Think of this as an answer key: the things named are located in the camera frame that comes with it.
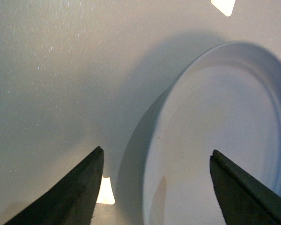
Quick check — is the light blue round plate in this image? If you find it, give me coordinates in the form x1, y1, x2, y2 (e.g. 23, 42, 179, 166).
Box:
115, 42, 281, 225

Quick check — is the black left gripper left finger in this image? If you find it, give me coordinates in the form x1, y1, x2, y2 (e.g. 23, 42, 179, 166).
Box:
6, 147, 104, 225

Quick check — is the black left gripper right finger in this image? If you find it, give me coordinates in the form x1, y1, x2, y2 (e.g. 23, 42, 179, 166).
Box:
209, 150, 281, 225

